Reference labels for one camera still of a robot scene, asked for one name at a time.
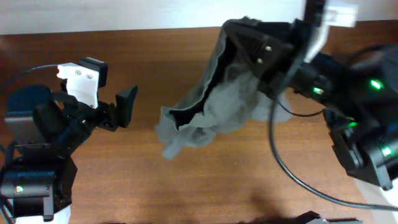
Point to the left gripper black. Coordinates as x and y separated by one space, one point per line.
106 116

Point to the grey shorts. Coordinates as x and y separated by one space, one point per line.
225 98

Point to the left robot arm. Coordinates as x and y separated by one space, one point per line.
48 126

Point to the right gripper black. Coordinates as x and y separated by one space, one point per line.
292 50

